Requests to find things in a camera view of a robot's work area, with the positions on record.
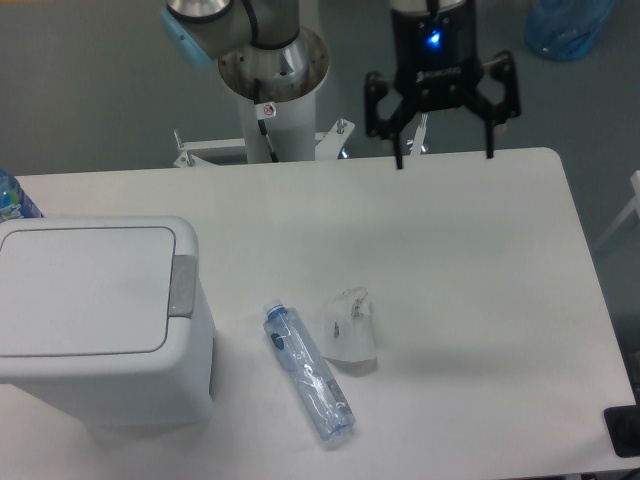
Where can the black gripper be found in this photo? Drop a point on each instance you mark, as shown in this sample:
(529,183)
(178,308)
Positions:
(437,69)

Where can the white push-lid trash can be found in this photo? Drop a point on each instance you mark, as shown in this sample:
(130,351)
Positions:
(106,319)

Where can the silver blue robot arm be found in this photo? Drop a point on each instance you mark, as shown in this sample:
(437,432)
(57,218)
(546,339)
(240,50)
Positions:
(206,30)

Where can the blue plastic bag on floor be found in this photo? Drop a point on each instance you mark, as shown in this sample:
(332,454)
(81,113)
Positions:
(564,31)

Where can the crumpled clear plastic bag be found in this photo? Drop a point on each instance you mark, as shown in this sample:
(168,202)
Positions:
(347,327)

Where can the clear blue plastic bottle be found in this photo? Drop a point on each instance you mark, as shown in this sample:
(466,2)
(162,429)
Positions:
(310,375)

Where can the black device at table corner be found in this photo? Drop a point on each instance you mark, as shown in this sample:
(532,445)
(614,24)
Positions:
(623,426)

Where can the blue labelled bottle at edge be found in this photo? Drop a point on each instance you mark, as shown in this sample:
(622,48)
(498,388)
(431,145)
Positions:
(15,203)

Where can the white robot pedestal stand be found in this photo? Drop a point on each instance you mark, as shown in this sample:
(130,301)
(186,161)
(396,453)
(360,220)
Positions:
(276,93)

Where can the white furniture frame at right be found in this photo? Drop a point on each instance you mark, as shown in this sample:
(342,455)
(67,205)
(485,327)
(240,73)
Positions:
(623,219)

